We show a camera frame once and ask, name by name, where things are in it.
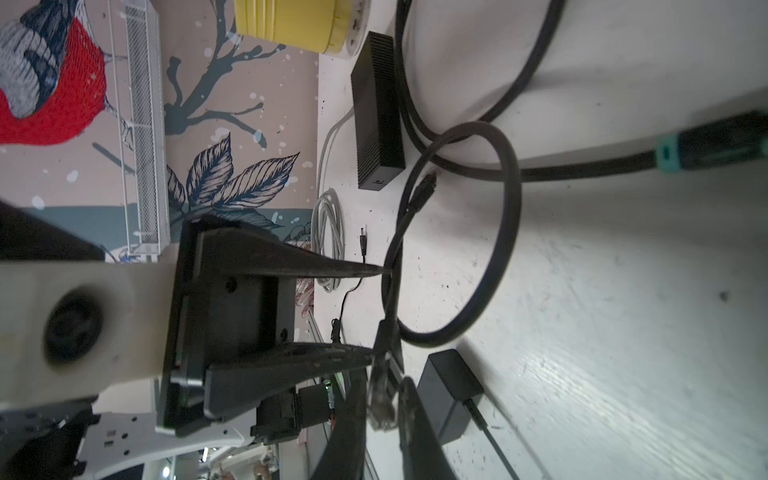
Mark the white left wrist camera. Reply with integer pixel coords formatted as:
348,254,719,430
1,260,176,410

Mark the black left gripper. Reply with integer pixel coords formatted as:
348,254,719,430
156,215,384,437

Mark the short black patch cable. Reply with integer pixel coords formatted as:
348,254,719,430
367,121,523,432

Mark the yellow pen cup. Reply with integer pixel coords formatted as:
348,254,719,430
234,0,371,58

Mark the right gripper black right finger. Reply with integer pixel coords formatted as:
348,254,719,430
397,377,457,480

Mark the black ethernet cable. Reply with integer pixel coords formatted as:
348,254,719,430
392,0,768,183

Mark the black ribbed power brick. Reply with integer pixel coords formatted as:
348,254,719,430
351,32,406,191

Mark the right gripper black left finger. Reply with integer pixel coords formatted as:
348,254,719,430
311,369,367,480

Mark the white mesh wall shelf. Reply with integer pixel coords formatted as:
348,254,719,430
106,1,171,262

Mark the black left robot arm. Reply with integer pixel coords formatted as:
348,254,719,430
1,204,383,479

